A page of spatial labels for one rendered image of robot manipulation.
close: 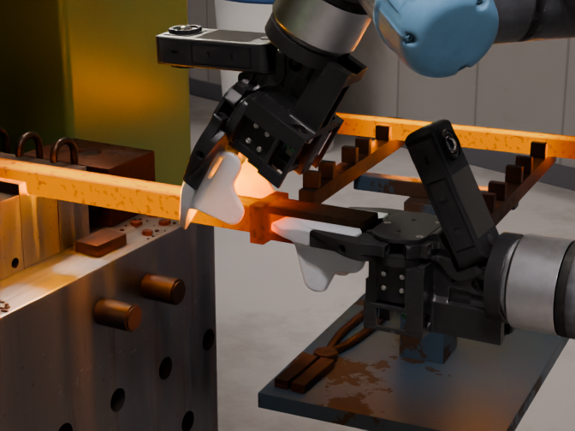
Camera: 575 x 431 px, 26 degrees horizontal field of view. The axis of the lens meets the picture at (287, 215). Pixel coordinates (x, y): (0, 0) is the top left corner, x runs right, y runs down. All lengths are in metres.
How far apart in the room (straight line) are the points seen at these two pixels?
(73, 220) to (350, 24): 0.42
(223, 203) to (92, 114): 0.48
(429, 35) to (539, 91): 3.85
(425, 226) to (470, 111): 3.90
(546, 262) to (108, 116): 0.73
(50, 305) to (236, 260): 2.71
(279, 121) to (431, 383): 0.63
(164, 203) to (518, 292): 0.34
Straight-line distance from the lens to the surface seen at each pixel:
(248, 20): 4.82
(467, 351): 1.65
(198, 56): 1.05
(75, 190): 1.17
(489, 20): 0.87
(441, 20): 0.85
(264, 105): 1.01
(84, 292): 1.20
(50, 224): 1.24
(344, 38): 0.98
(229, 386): 3.05
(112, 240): 1.25
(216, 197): 1.06
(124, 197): 1.14
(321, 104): 1.00
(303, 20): 0.97
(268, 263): 3.83
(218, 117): 1.02
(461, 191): 0.97
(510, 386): 1.56
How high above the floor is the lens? 1.34
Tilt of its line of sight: 18 degrees down
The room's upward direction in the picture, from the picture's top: straight up
